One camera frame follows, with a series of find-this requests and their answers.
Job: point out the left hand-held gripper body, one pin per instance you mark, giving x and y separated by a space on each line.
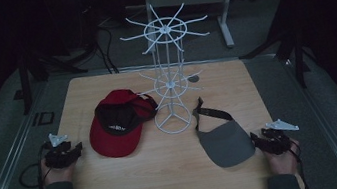
57 156

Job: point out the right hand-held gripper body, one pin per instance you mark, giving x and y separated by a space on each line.
278 142

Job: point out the grey sun visor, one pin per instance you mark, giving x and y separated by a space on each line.
228 146

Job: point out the red baseball cap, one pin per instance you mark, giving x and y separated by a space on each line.
113 146

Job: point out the person's left hand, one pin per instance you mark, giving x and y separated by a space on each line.
57 175

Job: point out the person's right hand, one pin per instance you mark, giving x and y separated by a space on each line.
284 164

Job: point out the black metal stand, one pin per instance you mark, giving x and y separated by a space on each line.
25 85
297 55

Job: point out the grey round sticker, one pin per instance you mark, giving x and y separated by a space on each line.
193 78

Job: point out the black rectangular floor frame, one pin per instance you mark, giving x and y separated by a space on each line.
46 118

